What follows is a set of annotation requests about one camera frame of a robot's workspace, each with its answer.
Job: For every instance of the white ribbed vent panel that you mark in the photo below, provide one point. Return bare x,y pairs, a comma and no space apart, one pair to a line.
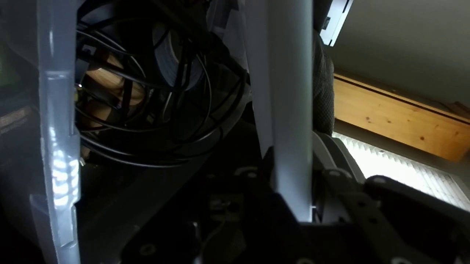
406,170

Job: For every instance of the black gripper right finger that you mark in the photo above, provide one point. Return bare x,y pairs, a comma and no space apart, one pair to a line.
358,230

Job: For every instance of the tan wooden item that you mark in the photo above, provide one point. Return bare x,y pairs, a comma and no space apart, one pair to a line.
108,83

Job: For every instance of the light wooden table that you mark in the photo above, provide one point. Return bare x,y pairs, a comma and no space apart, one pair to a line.
392,118

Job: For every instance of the white plastic bin lid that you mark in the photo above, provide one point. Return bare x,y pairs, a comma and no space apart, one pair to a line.
295,98

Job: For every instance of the grey metal bracket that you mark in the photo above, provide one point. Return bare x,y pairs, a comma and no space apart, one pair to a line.
339,23

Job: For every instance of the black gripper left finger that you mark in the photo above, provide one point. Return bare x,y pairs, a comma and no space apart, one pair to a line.
255,225

